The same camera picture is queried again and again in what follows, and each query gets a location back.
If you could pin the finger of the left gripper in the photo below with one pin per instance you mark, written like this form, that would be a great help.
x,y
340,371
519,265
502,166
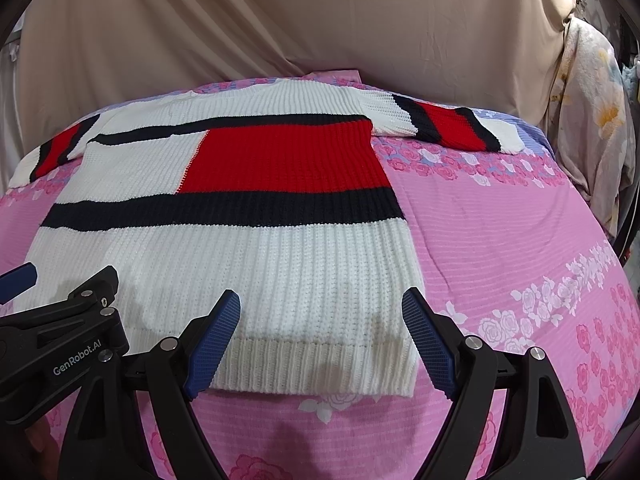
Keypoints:
x,y
17,281
102,285

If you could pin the white satin curtain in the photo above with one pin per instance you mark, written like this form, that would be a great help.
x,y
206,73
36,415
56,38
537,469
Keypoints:
x,y
11,142

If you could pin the white red black knit sweater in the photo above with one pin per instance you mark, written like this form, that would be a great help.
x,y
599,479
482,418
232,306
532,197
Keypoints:
x,y
273,191

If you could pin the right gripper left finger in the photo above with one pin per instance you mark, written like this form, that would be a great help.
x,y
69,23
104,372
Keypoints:
x,y
104,438

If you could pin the floral cream curtain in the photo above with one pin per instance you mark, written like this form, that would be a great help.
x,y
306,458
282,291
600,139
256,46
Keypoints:
x,y
589,124

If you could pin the pink floral bed sheet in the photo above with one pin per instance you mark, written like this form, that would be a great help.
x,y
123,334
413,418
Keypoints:
x,y
508,250

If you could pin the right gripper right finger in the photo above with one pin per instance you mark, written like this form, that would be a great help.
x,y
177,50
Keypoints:
x,y
537,437

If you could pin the beige fabric backdrop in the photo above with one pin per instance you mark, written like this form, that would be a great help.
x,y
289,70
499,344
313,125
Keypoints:
x,y
77,56

